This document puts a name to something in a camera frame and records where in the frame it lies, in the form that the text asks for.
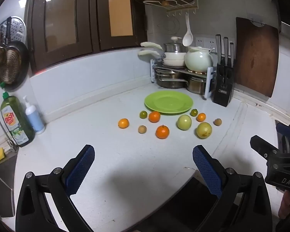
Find white ladle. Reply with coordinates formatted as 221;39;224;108
182;12;194;47

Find steel pot with lid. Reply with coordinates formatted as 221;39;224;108
163;36;187;53

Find wide steel pot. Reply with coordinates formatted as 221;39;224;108
155;69;189;89

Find cream saucepan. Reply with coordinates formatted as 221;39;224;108
138;50;186;67
140;42;186;60

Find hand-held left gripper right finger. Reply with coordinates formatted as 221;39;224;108
192;145;273;232

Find white pump bottle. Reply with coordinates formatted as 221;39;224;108
22;95;45;135

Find large brown cutting board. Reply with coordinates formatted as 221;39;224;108
235;17;280;98

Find person's right hand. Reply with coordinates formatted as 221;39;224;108
279;190;290;219

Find black scissors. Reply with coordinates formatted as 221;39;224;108
219;68;232;83

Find large brass mesh strainer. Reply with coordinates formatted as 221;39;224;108
0;50;22;84

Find grey pot rack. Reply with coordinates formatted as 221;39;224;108
150;58;214;99

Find chrome sink faucet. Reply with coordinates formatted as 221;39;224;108
0;109;18;153

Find wire trivet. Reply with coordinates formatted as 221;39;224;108
157;17;182;37

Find black knife block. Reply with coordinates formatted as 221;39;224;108
213;63;235;107

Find steel sink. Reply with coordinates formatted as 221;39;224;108
0;155;17;218

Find white ceramic pot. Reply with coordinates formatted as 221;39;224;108
185;46;215;73

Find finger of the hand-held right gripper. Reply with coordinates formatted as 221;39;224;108
275;120;290;150
250;135;278;159

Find green plate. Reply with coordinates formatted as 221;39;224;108
144;91;193;115

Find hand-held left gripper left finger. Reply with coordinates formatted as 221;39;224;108
15;144;95;232

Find black frying pan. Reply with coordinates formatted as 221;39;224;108
0;17;30;92

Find perforated steel steamer plate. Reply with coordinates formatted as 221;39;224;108
0;16;26;51

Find green dish soap bottle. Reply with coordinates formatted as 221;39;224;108
0;82;36;148

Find white wall socket panel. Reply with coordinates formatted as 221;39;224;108
195;37;218;50

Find green apple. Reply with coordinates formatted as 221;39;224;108
177;115;192;131

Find orange tangerine with stem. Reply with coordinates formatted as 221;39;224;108
156;125;170;139

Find brown framed cabinet door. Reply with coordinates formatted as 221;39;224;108
89;0;147;52
26;0;94;71

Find yellow pear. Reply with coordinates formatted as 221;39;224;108
196;122;212;139

